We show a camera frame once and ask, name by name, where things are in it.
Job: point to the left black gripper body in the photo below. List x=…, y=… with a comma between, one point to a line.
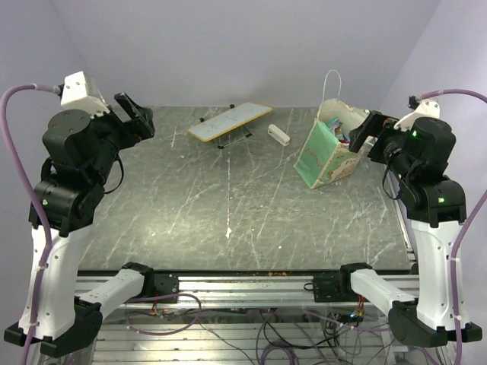
x=126, y=133

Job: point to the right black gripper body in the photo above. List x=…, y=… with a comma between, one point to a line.
x=386, y=147

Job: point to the decorated paper gift bag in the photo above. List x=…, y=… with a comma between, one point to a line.
x=323, y=159

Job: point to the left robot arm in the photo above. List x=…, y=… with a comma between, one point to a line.
x=82, y=149

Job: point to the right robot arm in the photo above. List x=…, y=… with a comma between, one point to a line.
x=436, y=206

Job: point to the yellow framed whiteboard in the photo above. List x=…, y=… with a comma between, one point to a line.
x=227, y=121

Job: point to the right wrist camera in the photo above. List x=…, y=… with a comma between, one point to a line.
x=420, y=108

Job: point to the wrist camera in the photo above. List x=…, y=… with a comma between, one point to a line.
x=80, y=92
x=420, y=108

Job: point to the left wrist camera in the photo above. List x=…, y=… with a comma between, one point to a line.
x=80, y=92

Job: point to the whiteboard wire stand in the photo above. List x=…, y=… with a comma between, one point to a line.
x=245, y=133

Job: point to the aluminium rail frame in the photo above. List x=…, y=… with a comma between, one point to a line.
x=249, y=317

